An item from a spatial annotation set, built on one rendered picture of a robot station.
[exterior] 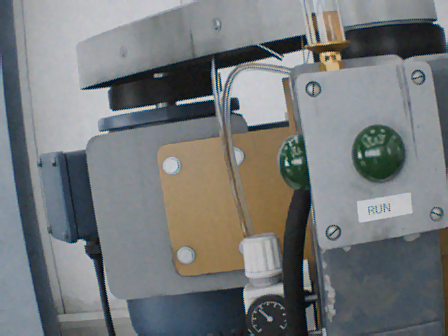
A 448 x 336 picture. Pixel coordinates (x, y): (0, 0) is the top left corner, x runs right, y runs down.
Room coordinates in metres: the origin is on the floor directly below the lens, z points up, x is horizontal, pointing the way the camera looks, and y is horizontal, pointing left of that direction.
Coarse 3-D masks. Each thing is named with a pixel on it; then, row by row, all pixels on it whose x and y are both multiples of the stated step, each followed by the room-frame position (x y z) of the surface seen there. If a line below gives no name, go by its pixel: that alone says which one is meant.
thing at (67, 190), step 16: (48, 160) 0.99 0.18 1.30; (64, 160) 0.95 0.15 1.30; (80, 160) 0.96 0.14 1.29; (48, 176) 1.00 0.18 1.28; (64, 176) 0.95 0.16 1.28; (80, 176) 0.96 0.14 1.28; (48, 192) 1.02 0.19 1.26; (64, 192) 0.95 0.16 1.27; (80, 192) 0.96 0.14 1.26; (48, 208) 1.03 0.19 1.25; (64, 208) 0.95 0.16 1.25; (80, 208) 0.96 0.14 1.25; (64, 224) 0.96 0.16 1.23; (80, 224) 0.96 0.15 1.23; (96, 224) 0.96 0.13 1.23; (64, 240) 0.98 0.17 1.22; (96, 240) 1.00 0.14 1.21; (96, 256) 1.00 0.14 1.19
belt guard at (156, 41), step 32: (224, 0) 0.79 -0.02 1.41; (256, 0) 0.76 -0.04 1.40; (288, 0) 0.73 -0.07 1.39; (352, 0) 0.67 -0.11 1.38; (384, 0) 0.66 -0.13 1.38; (416, 0) 0.67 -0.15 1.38; (128, 32) 0.92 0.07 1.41; (160, 32) 0.88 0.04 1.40; (192, 32) 0.84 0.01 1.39; (224, 32) 0.80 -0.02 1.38; (256, 32) 0.76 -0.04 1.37; (288, 32) 0.73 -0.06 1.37; (96, 64) 0.98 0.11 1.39; (128, 64) 0.93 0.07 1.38; (160, 64) 0.88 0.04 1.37; (192, 64) 1.12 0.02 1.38; (224, 64) 1.10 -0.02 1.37
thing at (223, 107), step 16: (256, 48) 0.89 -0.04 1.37; (240, 64) 0.66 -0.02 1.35; (256, 64) 0.65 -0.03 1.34; (272, 64) 0.65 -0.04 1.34; (224, 96) 0.69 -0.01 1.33; (224, 112) 0.70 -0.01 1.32; (224, 128) 0.71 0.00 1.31; (224, 144) 0.83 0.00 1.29; (240, 192) 0.76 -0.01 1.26; (240, 208) 0.77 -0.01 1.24
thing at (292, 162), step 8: (296, 136) 0.52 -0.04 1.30; (288, 144) 0.52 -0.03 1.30; (296, 144) 0.51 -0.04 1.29; (304, 144) 0.51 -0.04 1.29; (280, 152) 0.52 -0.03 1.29; (288, 152) 0.51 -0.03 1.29; (296, 152) 0.51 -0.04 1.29; (304, 152) 0.51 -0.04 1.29; (280, 160) 0.52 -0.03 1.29; (288, 160) 0.51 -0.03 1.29; (296, 160) 0.51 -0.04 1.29; (304, 160) 0.51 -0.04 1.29; (280, 168) 0.52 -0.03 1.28; (288, 168) 0.51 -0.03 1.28; (296, 168) 0.51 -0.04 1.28; (304, 168) 0.51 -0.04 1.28; (288, 176) 0.52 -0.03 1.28; (296, 176) 0.51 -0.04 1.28; (304, 176) 0.51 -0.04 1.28; (288, 184) 0.52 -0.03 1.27; (296, 184) 0.52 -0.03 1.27; (304, 184) 0.52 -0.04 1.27
